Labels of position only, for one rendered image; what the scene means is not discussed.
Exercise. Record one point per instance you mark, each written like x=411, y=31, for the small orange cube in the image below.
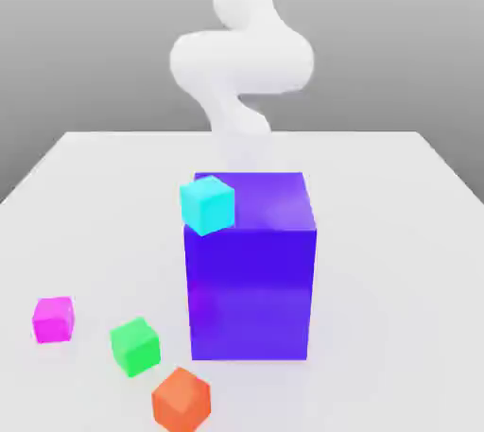
x=181, y=401

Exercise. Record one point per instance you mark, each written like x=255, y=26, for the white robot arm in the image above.
x=242, y=57

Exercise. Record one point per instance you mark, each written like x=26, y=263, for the large purple box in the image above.
x=249, y=288

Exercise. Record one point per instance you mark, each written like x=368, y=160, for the small green cube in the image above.
x=135, y=348

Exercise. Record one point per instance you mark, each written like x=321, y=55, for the small cyan cube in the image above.
x=207, y=206

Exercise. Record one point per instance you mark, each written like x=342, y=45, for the small magenta cube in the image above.
x=53, y=320

